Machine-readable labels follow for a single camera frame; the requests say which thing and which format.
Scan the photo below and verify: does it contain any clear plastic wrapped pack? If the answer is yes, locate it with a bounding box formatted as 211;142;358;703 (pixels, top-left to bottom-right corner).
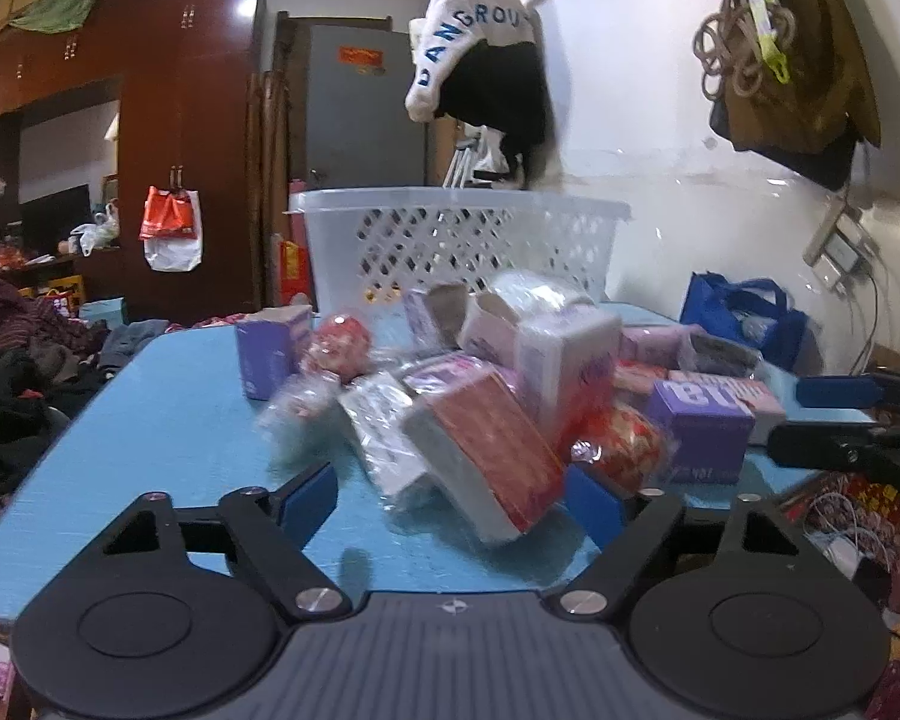
338;372;430;509

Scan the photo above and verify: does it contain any white plastic laundry basket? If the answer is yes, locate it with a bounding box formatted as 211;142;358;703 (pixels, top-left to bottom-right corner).
289;187;631;312

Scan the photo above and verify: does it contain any blue tote bag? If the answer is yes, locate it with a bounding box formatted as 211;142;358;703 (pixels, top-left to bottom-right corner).
679;271;808;371

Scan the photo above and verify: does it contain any white purple carton box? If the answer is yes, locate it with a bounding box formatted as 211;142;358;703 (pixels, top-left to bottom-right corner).
515;304;622;450

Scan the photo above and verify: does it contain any dark clothes pile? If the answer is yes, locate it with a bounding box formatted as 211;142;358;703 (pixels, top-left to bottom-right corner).
0;278;110;515

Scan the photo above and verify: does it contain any red round wrapped item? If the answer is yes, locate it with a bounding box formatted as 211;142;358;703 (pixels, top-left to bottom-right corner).
301;314;372;383

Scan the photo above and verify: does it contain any purple box left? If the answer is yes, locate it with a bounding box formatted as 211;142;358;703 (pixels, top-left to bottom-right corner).
235;302;313;401

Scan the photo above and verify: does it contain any brown hanging bag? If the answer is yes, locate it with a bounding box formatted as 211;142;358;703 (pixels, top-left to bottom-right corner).
710;0;881;192

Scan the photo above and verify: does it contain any purple box right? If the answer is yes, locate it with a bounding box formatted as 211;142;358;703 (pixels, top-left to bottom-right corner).
645;372;787;484

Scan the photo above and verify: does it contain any dark red wooden wardrobe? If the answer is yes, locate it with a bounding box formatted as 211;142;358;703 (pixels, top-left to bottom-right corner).
0;0;263;323

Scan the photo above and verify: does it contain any wall power strip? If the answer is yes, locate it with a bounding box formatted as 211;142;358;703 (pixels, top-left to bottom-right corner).
803;197;877;293

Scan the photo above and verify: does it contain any coiled beige rope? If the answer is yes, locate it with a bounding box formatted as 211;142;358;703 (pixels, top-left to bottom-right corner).
692;0;799;103

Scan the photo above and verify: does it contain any grey door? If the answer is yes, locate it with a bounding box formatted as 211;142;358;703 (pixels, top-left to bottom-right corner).
305;25;427;188

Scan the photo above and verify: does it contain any red patterned wrapped pouch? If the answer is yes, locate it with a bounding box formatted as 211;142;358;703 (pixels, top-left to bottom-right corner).
569;405;670;493

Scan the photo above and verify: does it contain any orange white plastic bag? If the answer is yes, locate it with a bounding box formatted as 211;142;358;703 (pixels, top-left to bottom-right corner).
139;185;203;273

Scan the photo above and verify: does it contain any white hooded sweatshirt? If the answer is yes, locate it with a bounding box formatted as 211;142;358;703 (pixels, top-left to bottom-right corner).
404;0;535;124

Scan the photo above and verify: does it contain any black hanging garment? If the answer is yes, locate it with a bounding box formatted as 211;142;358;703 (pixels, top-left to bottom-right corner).
436;41;548;188

